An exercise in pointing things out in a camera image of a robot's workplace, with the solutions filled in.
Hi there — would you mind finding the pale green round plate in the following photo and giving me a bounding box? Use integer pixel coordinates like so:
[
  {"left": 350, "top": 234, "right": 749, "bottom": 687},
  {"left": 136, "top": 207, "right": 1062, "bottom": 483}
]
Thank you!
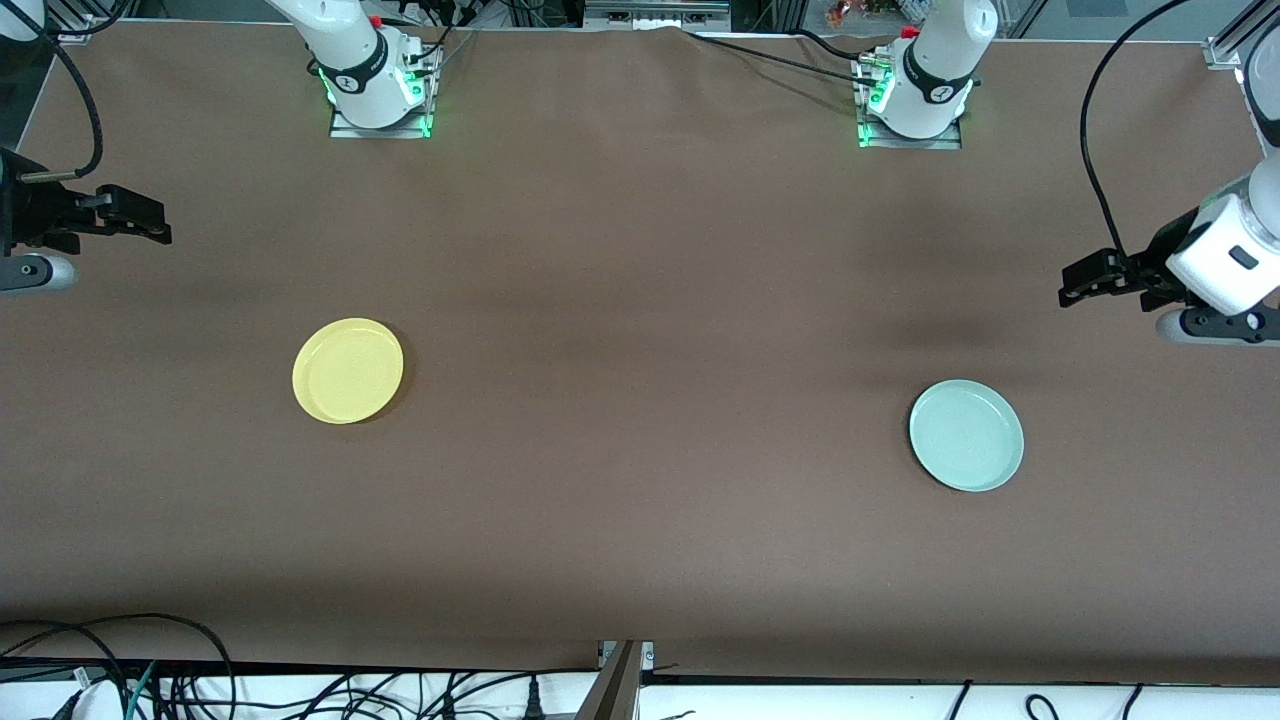
[{"left": 908, "top": 379, "right": 1025, "bottom": 493}]

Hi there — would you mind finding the yellow round plate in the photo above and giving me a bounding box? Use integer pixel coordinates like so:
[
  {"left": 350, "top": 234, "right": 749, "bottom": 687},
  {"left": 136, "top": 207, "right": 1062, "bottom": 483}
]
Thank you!
[{"left": 292, "top": 317, "right": 405, "bottom": 425}]

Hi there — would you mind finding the brown table cover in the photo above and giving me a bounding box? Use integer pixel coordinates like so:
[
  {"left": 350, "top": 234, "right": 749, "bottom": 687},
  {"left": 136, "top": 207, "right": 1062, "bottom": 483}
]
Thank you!
[{"left": 0, "top": 20, "right": 1280, "bottom": 686}]

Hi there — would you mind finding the white bench surface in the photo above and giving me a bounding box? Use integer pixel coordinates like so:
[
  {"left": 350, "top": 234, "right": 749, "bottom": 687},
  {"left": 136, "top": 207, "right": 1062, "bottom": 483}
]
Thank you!
[{"left": 0, "top": 665, "right": 1280, "bottom": 720}]

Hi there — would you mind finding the grey power strip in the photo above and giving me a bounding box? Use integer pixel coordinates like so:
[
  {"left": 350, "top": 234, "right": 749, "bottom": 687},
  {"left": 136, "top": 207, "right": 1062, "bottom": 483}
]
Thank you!
[{"left": 583, "top": 0, "right": 733, "bottom": 31}]

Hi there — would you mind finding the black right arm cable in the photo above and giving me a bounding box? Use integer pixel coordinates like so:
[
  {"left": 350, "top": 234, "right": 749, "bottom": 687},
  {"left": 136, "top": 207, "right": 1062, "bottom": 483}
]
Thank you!
[{"left": 20, "top": 0, "right": 105, "bottom": 184}]

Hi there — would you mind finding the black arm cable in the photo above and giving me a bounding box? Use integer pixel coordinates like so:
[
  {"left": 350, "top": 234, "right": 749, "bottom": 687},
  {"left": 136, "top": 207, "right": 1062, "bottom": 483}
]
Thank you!
[
  {"left": 20, "top": 0, "right": 105, "bottom": 184},
  {"left": 1080, "top": 0, "right": 1196, "bottom": 263}
]

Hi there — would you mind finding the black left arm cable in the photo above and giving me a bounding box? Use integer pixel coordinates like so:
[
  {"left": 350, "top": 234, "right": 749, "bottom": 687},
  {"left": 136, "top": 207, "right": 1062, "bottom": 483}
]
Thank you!
[{"left": 1080, "top": 0, "right": 1196, "bottom": 263}]

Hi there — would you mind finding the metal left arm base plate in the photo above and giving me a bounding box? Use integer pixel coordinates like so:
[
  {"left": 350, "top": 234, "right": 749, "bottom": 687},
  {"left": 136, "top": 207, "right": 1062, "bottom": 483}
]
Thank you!
[{"left": 855, "top": 50, "right": 963, "bottom": 151}]

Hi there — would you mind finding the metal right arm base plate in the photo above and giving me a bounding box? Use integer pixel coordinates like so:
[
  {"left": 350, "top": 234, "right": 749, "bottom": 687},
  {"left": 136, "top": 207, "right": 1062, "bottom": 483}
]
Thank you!
[{"left": 330, "top": 45, "right": 441, "bottom": 139}]

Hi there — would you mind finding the aluminium frame corner bracket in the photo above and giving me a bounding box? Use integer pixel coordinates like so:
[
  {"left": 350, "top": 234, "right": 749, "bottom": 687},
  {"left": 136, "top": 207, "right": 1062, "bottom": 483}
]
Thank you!
[{"left": 1203, "top": 0, "right": 1280, "bottom": 71}]

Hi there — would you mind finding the black cable on table cover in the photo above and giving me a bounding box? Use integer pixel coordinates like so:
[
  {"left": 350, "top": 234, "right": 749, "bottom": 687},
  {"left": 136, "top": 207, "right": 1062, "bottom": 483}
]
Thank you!
[{"left": 685, "top": 28, "right": 886, "bottom": 86}]

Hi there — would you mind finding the black looped cable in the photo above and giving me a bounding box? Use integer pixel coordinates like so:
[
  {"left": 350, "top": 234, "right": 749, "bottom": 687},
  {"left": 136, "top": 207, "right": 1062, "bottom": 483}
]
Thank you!
[{"left": 0, "top": 613, "right": 237, "bottom": 720}]

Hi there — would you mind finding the green cable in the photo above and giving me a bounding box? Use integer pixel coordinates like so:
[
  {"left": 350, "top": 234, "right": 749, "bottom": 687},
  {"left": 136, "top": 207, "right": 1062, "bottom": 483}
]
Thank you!
[{"left": 122, "top": 660, "right": 159, "bottom": 720}]

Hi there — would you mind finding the aluminium profile post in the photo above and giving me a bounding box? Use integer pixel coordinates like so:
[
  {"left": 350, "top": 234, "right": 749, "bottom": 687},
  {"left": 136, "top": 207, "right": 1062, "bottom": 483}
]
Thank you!
[{"left": 575, "top": 640, "right": 656, "bottom": 720}]

